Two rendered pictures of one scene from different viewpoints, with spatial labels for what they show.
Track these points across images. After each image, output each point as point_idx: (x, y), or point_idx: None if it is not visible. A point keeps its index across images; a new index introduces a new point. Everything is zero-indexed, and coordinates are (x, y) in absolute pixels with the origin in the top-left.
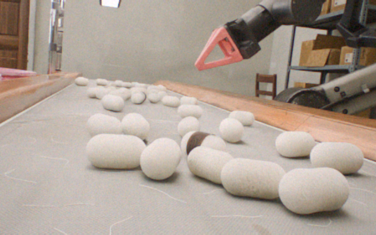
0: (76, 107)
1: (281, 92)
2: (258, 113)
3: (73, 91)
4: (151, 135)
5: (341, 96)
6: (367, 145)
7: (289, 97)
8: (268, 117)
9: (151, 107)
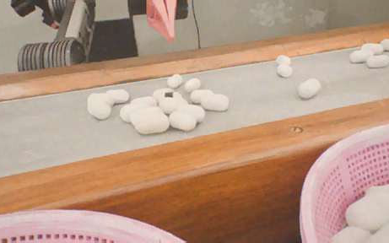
0: (327, 109)
1: (29, 55)
2: (231, 61)
3: None
4: None
5: (83, 40)
6: (335, 45)
7: (72, 55)
8: (250, 59)
9: (232, 93)
